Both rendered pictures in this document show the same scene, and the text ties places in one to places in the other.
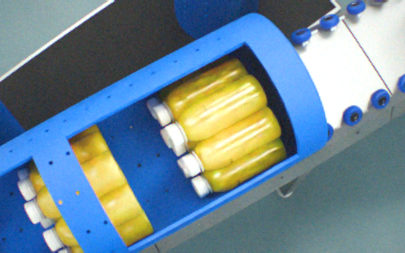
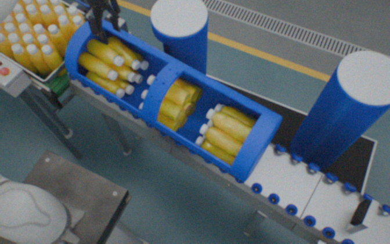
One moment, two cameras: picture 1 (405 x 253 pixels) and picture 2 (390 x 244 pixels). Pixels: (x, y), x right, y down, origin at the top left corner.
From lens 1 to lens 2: 50 cm
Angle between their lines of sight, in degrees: 25
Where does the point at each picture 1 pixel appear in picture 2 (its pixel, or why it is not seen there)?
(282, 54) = (264, 129)
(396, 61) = (320, 213)
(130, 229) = (166, 121)
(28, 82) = not seen: hidden behind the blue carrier
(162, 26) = (286, 132)
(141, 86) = (219, 86)
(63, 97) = not seen: hidden behind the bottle
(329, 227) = not seen: outside the picture
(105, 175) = (179, 95)
